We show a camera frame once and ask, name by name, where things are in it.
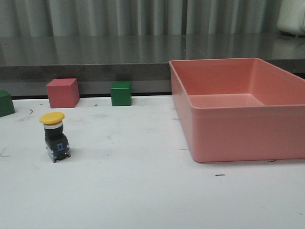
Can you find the yellow push button switch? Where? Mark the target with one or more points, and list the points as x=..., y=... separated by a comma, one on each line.
x=56, y=142

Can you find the green cube block centre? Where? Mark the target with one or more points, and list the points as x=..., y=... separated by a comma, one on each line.
x=121, y=94

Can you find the pink plastic bin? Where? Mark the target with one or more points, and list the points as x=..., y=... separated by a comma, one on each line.
x=239, y=109

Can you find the pink cube block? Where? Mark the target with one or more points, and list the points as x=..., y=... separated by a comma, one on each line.
x=63, y=93

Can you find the dark grey counter shelf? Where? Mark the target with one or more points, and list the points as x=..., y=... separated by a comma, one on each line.
x=28, y=64

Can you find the green block left edge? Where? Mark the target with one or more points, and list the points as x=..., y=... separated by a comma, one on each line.
x=6, y=104

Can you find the grey curtain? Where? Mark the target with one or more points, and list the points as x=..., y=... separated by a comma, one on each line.
x=38, y=18

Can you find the white appliance on counter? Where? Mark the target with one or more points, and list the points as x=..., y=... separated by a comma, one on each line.
x=291, y=17

